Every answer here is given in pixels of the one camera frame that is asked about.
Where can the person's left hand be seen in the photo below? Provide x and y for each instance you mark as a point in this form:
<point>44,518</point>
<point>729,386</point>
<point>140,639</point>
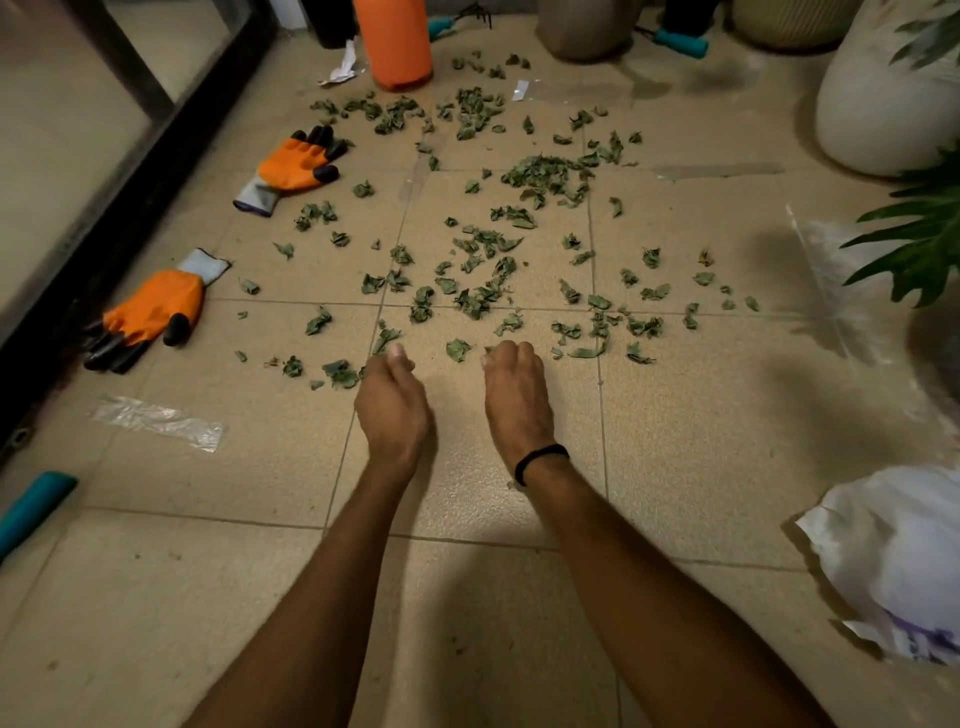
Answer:
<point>390,412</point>

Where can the person's right hand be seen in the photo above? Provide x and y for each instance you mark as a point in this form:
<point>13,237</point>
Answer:
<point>517,405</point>

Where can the person's left fingers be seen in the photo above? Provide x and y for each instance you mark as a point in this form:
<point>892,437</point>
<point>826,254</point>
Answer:
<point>391,355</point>

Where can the person's right fingers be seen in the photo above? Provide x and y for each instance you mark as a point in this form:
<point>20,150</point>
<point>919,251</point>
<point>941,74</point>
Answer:
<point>508,352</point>

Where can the person's left forearm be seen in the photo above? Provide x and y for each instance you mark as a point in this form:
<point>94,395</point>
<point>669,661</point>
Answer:
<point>315,615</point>

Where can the person's right forearm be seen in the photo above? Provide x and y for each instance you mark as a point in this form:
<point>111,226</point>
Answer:
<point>652,607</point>

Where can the black wrist band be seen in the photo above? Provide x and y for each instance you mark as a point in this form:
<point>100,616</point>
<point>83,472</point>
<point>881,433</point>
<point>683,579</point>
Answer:
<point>540,459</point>

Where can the scatter of dried green leaves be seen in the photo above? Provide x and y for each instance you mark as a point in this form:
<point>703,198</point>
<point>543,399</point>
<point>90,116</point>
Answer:
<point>495,225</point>

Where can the orange black garden glove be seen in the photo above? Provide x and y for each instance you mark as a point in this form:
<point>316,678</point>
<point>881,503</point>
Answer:
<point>296,169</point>
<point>150,307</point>

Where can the clear plastic wrapper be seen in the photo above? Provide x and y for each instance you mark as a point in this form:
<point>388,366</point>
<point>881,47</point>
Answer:
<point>159,421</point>

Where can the small white paper scrap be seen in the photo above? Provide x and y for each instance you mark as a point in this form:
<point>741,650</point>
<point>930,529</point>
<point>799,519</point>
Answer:
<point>520,90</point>

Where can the crumpled white paper scrap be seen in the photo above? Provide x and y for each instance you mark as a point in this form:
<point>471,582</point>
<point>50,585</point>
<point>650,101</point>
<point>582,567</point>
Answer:
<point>341,67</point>

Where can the orange plastic bottle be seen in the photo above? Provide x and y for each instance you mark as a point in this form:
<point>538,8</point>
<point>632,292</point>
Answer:
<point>394,41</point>

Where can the beige round pot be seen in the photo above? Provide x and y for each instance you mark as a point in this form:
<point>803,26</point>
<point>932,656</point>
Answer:
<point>585,26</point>

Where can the black plant pot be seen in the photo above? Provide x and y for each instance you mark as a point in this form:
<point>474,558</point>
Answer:
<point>330,21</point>
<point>690,15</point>

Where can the black framed glass door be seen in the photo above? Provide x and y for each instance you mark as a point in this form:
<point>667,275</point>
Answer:
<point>90,150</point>

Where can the green leafy plant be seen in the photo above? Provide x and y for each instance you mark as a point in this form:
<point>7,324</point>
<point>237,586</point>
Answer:
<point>919,240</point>

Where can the white plastic bag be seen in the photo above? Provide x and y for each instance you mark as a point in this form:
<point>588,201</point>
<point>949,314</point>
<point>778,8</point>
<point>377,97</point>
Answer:
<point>892,555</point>

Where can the woven beige basket pot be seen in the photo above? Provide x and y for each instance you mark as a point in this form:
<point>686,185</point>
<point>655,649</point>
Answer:
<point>791,21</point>

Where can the large white plant pot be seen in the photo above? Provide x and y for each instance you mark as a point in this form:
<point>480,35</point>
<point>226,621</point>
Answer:
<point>877,97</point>

